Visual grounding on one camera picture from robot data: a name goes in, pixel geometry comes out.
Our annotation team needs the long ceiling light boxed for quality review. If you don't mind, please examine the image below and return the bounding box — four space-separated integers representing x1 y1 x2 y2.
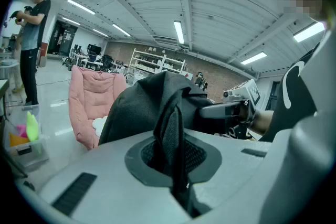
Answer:
173 20 185 45
67 0 96 15
61 16 81 26
111 23 132 38
292 22 326 43
240 51 268 66
92 28 109 38

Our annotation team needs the black backpack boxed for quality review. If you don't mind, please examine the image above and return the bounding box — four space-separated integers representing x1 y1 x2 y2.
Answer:
98 70 219 219

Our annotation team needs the black computer monitor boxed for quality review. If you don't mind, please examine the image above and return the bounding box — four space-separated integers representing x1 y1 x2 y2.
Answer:
87 44 102 55

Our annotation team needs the light green cloth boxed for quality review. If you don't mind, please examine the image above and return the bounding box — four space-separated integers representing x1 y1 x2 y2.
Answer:
26 111 40 142

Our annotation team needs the white office desk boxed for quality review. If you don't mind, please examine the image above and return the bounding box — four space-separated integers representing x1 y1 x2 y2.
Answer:
71 52 103 69

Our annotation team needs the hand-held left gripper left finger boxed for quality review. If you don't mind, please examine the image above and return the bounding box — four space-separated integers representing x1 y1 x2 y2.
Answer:
15 130 194 224

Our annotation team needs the black framed window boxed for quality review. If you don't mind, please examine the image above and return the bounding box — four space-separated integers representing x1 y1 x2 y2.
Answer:
265 81 280 111

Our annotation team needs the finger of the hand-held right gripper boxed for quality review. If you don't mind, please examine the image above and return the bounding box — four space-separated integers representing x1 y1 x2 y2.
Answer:
198 101 242 120

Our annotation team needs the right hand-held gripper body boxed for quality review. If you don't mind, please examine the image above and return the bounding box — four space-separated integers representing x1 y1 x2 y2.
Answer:
223 78 262 140

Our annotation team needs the pink cloth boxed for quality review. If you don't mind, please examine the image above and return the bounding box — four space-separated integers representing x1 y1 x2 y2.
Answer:
16 124 28 138

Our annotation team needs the ceiling air conditioner unit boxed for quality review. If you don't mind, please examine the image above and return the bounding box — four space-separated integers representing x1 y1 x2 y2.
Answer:
153 35 182 47

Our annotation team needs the person's right forearm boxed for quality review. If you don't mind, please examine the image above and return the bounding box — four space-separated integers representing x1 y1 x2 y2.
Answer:
248 109 275 136

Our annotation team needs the black office chair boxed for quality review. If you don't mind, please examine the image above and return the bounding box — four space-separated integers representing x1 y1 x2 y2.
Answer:
101 54 114 72

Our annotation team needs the dark glass doorway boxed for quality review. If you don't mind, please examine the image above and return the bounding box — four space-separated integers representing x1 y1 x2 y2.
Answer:
47 20 78 57

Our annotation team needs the white cloud-shaped pillow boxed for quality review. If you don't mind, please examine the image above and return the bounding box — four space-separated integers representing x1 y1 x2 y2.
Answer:
92 115 109 137

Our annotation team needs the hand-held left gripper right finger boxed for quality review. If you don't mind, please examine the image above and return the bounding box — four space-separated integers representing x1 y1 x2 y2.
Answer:
185 128 273 212

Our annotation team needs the white shelf unit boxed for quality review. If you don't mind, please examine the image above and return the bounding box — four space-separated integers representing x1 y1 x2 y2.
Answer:
128 47 187 82

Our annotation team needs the clear plastic storage box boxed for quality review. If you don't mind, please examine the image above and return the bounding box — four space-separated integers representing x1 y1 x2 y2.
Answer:
4 112 50 173

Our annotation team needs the person's black shirt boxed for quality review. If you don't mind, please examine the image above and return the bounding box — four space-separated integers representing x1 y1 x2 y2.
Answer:
259 41 320 143

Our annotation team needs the round white table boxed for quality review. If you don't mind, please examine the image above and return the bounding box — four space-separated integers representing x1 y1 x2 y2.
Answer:
0 59 21 80

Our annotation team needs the orange cloth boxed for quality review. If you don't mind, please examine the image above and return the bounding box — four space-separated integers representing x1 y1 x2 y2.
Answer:
8 132 30 148

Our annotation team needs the pink cushioned chair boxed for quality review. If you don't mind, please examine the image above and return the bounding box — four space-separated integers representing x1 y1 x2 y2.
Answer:
68 65 128 151

